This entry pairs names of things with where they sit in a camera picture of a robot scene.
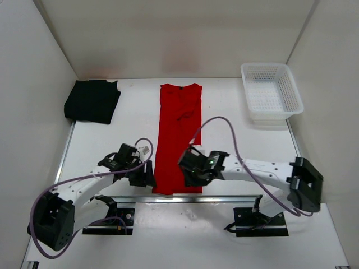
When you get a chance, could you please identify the red t shirt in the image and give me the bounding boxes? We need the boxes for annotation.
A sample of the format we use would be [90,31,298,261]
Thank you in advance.
[153,84,202,195]

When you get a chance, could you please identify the black t shirt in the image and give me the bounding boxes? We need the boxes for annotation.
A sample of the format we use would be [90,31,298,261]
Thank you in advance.
[64,80,121,124]

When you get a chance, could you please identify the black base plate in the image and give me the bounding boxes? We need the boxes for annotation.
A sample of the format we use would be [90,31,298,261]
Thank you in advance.
[223,196,289,238]
[82,207,135,236]

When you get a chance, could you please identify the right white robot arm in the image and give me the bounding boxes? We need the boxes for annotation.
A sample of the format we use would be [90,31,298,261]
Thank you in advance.
[178,146,324,224]

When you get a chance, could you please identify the aluminium rail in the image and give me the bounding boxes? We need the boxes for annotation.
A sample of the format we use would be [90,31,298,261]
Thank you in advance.
[111,196,256,203]

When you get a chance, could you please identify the white plastic basket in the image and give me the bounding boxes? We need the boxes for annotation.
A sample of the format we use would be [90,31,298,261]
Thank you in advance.
[241,63,304,123]

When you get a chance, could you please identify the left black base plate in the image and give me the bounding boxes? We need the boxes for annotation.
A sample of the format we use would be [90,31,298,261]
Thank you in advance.
[82,207,135,236]

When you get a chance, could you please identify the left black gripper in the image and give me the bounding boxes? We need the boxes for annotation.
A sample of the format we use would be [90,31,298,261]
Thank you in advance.
[125,159,157,186]

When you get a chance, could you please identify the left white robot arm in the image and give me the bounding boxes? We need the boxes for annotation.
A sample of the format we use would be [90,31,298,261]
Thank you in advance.
[27,143,154,251]

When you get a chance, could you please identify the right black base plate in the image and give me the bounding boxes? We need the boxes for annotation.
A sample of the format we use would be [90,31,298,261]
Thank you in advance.
[223,196,289,238]

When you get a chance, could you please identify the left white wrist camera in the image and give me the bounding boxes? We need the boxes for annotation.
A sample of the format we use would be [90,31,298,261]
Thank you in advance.
[137,146,150,156]

